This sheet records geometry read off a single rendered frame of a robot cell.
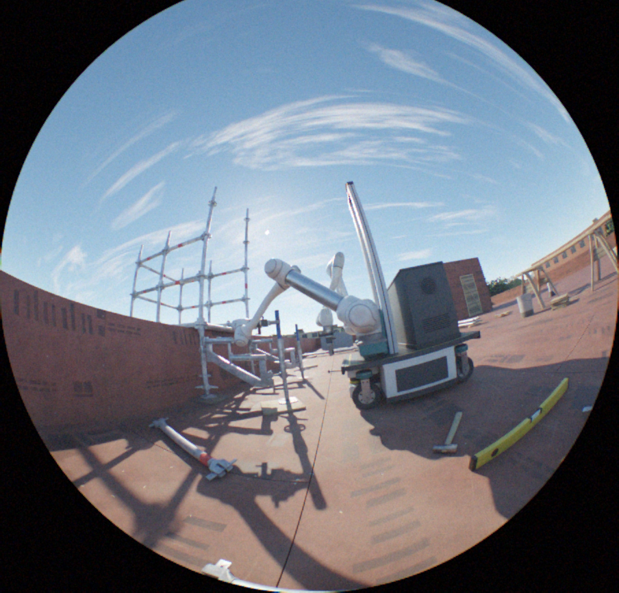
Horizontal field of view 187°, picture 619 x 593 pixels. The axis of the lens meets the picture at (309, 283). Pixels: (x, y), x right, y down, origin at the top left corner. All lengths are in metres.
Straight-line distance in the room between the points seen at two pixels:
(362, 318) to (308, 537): 0.85
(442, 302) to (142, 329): 2.09
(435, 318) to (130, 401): 2.07
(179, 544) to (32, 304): 1.17
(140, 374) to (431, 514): 1.64
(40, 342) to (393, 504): 1.55
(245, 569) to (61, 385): 1.17
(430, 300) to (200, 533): 1.46
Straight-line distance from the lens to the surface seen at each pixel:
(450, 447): 0.77
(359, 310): 0.89
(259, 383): 1.64
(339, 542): 0.56
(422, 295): 1.26
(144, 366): 1.62
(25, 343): 1.36
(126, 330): 1.53
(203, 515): 0.68
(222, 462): 0.82
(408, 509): 0.61
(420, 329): 1.23
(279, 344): 1.53
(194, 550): 0.61
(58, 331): 1.37
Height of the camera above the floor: 0.49
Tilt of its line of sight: 18 degrees up
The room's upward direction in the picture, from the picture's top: 8 degrees counter-clockwise
